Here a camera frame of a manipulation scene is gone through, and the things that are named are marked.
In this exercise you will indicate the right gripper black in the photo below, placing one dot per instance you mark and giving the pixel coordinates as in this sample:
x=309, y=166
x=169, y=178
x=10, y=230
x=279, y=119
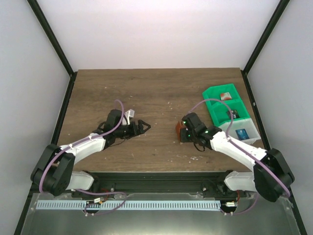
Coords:
x=184, y=133

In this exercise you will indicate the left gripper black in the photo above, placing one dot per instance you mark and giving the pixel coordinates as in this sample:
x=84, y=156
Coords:
x=136, y=127

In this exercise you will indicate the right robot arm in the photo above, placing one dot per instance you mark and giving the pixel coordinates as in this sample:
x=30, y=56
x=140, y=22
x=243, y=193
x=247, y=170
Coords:
x=269, y=174

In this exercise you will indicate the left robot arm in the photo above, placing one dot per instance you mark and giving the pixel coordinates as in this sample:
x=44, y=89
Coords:
x=54, y=172

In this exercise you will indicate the black card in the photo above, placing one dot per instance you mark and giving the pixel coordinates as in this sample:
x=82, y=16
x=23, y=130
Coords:
x=233, y=114

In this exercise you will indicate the blue card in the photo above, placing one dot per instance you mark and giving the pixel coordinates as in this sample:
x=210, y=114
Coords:
x=242, y=134

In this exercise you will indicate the red white card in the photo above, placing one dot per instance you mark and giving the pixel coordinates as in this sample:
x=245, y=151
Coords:
x=225, y=96

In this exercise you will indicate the green bin middle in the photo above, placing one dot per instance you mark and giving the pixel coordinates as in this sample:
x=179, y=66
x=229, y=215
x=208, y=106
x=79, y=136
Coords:
x=220, y=114

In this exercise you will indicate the green bin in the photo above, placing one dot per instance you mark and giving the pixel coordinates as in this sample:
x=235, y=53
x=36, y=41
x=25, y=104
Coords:
x=214, y=92
x=220, y=114

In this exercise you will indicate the green bin far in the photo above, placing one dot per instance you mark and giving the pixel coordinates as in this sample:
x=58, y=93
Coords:
x=214, y=92

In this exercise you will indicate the white bin near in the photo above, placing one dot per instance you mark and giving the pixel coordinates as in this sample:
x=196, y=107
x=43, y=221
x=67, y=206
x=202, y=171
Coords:
x=248, y=124

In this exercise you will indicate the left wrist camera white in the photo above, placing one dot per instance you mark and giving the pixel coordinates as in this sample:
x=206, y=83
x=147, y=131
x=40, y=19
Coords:
x=128, y=115

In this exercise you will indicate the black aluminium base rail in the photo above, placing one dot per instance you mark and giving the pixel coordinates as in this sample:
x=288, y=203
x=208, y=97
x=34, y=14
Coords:
x=211, y=184

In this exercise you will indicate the white slotted cable duct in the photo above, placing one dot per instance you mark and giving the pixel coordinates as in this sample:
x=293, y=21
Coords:
x=130, y=205

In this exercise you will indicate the right black frame post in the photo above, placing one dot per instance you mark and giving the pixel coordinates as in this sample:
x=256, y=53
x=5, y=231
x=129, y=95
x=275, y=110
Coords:
x=278, y=12

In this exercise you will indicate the black frame post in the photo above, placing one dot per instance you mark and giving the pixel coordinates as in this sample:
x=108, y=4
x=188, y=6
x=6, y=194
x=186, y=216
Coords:
x=278, y=12
x=50, y=35

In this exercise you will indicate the left black frame post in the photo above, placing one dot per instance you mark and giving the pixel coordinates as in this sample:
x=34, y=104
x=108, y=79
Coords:
x=50, y=35

